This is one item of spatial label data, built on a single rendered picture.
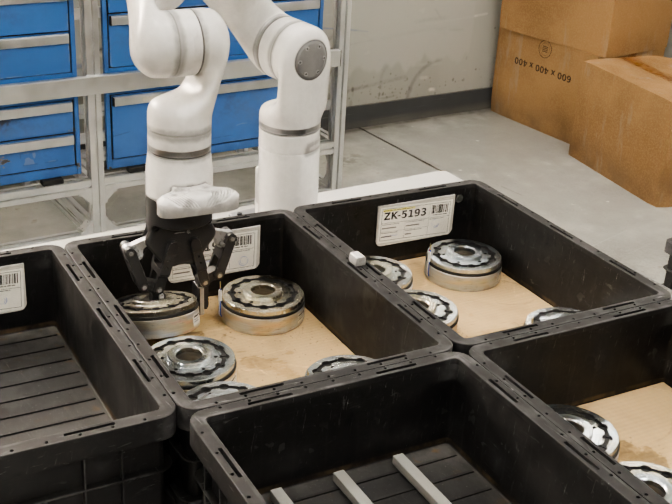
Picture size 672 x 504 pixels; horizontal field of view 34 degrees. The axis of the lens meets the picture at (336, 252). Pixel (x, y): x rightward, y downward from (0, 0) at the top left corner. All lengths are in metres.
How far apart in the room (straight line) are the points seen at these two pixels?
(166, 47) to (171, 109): 0.07
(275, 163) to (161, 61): 0.51
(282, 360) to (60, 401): 0.25
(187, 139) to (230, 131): 2.23
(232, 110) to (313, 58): 1.84
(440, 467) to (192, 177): 0.41
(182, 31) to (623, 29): 3.61
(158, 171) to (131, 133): 2.07
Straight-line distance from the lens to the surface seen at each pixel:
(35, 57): 3.13
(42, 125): 3.18
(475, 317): 1.41
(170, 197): 1.18
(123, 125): 3.27
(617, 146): 4.36
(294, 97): 1.59
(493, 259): 1.50
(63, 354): 1.30
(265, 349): 1.30
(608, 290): 1.38
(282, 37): 1.57
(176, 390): 1.03
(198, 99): 1.19
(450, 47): 4.95
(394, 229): 1.51
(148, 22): 1.16
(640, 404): 1.28
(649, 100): 4.20
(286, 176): 1.64
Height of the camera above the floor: 1.48
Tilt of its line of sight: 25 degrees down
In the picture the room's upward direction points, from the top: 3 degrees clockwise
